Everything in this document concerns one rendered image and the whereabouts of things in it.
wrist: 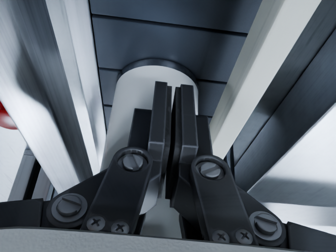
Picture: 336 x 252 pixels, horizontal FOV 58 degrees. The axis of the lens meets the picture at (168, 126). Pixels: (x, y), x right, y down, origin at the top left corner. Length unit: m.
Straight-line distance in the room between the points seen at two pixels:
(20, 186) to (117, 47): 0.28
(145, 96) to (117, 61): 0.03
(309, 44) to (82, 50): 0.16
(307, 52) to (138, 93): 0.14
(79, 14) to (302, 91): 0.18
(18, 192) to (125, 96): 0.28
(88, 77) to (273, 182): 0.22
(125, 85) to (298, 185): 0.24
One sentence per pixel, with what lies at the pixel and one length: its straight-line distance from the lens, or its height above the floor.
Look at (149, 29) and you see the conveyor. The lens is 0.16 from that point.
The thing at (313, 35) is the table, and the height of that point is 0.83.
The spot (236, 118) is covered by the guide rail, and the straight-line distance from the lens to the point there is 0.16.
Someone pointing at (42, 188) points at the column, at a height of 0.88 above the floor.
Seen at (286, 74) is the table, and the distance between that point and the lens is 0.27.
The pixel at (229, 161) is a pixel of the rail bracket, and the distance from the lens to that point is 0.34.
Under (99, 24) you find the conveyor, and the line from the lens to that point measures 0.16.
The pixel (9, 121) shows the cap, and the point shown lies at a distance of 0.31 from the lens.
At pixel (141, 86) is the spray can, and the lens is 0.16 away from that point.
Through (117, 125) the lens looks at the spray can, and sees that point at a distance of 0.16.
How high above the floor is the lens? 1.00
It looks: 32 degrees down
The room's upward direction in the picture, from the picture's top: 176 degrees counter-clockwise
